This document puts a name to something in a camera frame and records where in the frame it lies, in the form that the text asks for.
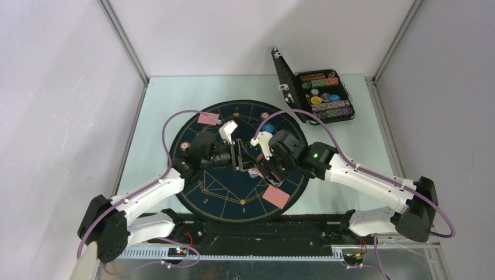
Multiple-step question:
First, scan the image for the round dark poker mat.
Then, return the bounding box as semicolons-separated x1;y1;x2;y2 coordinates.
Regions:
177;100;309;225

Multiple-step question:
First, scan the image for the blue button in case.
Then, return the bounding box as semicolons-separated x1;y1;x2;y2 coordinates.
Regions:
330;94;341;102

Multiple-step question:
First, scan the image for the red poker chip stack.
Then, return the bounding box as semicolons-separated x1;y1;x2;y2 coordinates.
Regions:
260;112;270;121

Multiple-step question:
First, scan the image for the pink playing card deck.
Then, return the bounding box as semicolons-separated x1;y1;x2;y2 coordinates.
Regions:
263;172;281;188

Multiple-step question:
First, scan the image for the blue white chip stack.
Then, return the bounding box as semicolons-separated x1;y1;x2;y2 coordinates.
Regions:
248;170;258;178

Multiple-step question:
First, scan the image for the blue small blind button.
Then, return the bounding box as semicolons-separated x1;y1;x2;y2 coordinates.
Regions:
261;123;274;134

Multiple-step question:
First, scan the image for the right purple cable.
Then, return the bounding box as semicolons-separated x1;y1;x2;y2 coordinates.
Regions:
253;108;456;280

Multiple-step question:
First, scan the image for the pink dealt card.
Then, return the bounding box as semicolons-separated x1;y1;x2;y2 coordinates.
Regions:
262;185;290;209
197;112;222;125

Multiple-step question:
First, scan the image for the yellow button in case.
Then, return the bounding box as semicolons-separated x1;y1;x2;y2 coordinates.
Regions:
310;96;322;105

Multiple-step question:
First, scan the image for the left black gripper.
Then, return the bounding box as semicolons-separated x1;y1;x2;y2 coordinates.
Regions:
201;139;257;172

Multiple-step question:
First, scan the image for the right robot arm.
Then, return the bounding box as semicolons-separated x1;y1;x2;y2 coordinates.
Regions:
250;130;438;244

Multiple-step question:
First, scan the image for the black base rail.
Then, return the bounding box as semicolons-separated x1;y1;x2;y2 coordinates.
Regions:
166;214;373;257

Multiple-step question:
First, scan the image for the black poker chip case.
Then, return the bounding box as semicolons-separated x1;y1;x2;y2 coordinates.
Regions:
271;48;355;124

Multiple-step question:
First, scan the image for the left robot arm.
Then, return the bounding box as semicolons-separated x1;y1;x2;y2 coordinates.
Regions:
78;131;256;264

